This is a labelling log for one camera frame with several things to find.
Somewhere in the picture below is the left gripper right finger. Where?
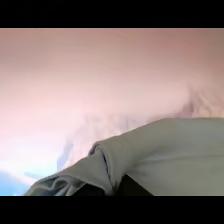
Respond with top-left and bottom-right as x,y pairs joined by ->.
117,174 -> 154,197

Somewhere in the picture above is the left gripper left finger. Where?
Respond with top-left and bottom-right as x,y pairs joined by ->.
73,184 -> 106,197

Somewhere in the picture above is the pale blue garment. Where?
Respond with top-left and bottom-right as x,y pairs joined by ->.
24,117 -> 224,197

